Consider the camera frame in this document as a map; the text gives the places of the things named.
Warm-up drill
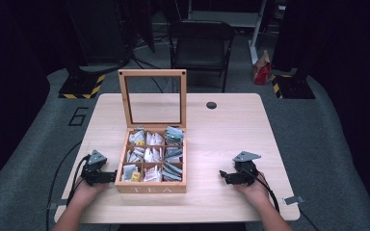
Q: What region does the black floor cable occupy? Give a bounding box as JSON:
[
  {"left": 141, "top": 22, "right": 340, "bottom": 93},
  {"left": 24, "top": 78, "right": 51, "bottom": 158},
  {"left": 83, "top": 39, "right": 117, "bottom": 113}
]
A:
[{"left": 45, "top": 141, "right": 83, "bottom": 231}]

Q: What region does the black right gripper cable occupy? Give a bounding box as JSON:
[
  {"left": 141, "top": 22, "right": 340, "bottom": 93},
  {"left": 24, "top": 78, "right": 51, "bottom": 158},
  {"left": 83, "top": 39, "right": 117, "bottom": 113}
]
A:
[{"left": 250, "top": 169, "right": 281, "bottom": 214}]

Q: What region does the pile of grey-green tea packets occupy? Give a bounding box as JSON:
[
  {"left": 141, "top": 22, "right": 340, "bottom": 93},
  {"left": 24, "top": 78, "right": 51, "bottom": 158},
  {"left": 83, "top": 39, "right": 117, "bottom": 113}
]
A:
[{"left": 163, "top": 125, "right": 185, "bottom": 183}]

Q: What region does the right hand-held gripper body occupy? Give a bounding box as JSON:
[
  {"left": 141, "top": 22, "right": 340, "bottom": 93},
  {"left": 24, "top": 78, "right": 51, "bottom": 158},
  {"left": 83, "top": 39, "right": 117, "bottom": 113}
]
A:
[{"left": 231, "top": 150, "right": 262, "bottom": 187}]

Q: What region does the wooden tea box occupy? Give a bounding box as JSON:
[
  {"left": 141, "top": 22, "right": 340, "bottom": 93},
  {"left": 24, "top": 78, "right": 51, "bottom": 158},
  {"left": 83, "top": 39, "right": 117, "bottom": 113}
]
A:
[{"left": 114, "top": 68, "right": 188, "bottom": 194}]

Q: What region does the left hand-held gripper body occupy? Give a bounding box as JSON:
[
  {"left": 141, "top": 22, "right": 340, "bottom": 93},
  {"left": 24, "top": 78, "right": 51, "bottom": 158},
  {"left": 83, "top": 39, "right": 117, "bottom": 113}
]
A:
[{"left": 80, "top": 149, "right": 109, "bottom": 187}]

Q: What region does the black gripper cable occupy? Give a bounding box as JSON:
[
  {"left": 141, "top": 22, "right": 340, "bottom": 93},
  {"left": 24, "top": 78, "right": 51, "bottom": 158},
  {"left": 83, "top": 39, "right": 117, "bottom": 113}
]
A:
[
  {"left": 250, "top": 169, "right": 281, "bottom": 214},
  {"left": 66, "top": 154, "right": 92, "bottom": 206}
]

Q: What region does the pile of white tea bags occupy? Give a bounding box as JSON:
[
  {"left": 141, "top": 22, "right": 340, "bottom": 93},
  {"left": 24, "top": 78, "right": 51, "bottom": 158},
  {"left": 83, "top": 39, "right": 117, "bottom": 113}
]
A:
[{"left": 121, "top": 128, "right": 166, "bottom": 184}]

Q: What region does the red paper bag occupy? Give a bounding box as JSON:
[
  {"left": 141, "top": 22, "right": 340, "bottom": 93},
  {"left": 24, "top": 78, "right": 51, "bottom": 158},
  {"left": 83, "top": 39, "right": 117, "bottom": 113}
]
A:
[{"left": 252, "top": 49, "right": 273, "bottom": 87}]

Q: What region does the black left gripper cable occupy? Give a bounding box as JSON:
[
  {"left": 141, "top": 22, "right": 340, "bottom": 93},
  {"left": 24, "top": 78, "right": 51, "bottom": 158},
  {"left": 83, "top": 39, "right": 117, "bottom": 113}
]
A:
[{"left": 66, "top": 154, "right": 92, "bottom": 206}]

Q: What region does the black folding chair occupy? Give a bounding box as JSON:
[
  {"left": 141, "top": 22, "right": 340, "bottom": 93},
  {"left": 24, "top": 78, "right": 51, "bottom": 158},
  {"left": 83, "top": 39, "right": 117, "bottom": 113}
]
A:
[{"left": 168, "top": 19, "right": 236, "bottom": 93}]

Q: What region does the grey metal table bracket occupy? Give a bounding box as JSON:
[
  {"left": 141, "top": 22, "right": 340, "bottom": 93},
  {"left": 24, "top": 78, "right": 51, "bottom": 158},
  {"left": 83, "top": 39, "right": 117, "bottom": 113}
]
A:
[
  {"left": 282, "top": 195, "right": 305, "bottom": 206},
  {"left": 46, "top": 198, "right": 69, "bottom": 212}
]

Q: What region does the person's right hand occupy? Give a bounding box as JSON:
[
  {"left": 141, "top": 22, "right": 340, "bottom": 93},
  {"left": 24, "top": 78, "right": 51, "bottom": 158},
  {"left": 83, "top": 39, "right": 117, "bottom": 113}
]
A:
[{"left": 232, "top": 171, "right": 273, "bottom": 210}]

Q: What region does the striped black stand base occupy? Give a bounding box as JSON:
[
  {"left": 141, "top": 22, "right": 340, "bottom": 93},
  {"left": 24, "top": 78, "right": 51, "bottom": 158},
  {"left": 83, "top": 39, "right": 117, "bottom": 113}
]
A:
[
  {"left": 271, "top": 73, "right": 316, "bottom": 100},
  {"left": 58, "top": 71, "right": 107, "bottom": 100}
]

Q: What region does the person's left hand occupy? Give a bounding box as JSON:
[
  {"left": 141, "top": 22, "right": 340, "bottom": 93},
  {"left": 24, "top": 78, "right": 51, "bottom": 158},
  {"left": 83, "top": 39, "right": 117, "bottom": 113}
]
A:
[{"left": 69, "top": 178, "right": 110, "bottom": 211}]

